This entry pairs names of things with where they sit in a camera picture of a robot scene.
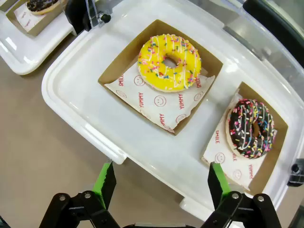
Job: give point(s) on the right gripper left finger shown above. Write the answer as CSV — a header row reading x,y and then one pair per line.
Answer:
x,y
104,185

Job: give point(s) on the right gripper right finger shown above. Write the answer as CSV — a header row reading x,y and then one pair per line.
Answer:
x,y
217,185

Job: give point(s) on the white printed paper liner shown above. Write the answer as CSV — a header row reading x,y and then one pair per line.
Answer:
x,y
25,21
221,152
154,102

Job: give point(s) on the chocolate rainbow sprinkled donut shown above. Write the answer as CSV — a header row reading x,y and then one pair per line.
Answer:
x,y
240,133

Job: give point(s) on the dark chocolate donut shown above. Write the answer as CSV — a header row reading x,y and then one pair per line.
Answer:
x,y
40,6

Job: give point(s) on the brown cardboard donut box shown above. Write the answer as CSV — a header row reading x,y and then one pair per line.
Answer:
x,y
7,6
118,71

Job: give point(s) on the yellow sprinkled donut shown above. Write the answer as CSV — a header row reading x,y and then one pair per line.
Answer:
x,y
152,71

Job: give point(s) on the white display tray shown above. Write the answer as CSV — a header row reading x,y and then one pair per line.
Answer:
x,y
28,54
95,118

